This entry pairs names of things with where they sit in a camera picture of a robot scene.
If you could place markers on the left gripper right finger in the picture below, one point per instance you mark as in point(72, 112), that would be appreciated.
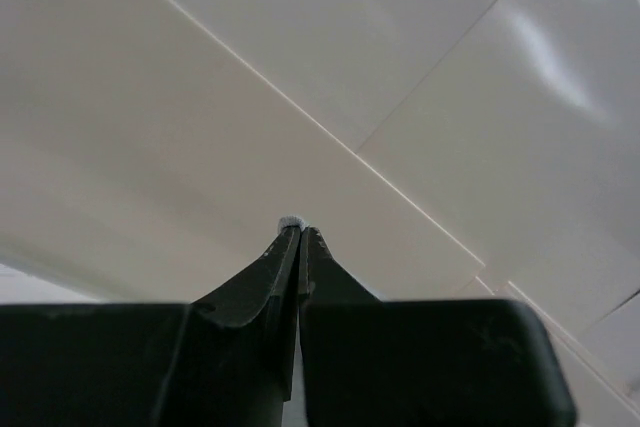
point(469, 362)

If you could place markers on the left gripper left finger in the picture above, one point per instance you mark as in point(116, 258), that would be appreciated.
point(225, 359)

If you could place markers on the grey tank top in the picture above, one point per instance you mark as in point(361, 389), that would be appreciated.
point(291, 221)

